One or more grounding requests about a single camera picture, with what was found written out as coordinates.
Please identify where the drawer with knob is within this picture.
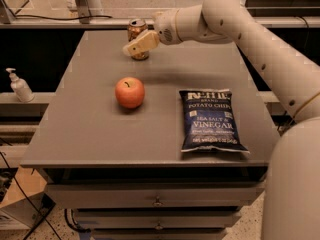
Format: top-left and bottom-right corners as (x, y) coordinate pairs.
(46, 182), (265, 209)
(74, 209), (241, 230)

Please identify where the orange soda can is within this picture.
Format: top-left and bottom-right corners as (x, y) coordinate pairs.
(127, 18), (149, 61)

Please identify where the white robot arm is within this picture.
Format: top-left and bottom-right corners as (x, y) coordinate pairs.
(123, 0), (320, 240)

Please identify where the left metal frame post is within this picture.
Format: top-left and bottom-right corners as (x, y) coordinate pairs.
(75, 0), (90, 24)

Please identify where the middle drawer with knob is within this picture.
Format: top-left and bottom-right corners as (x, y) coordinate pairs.
(74, 209), (241, 230)

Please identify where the black floor cable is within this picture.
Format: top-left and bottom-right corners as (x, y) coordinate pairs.
(0, 152), (63, 240)

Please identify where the blue potato chips bag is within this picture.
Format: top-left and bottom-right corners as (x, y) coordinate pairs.
(179, 89), (248, 153)

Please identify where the top drawer with knob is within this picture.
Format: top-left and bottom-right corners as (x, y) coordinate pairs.
(46, 182), (265, 209)

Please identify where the grey drawer cabinet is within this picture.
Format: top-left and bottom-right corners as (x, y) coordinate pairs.
(22, 31), (278, 240)

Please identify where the black cable on shelf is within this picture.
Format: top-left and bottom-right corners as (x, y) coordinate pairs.
(13, 14), (113, 22)

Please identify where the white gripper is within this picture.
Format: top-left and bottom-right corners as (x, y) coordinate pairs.
(122, 10), (181, 56)

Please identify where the red apple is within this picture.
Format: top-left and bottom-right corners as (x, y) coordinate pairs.
(115, 77), (145, 109)

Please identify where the white pump soap bottle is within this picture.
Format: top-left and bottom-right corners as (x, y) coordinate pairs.
(6, 68), (34, 103)

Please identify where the cardboard box on floor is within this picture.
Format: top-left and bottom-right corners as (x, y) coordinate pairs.
(0, 167), (47, 230)

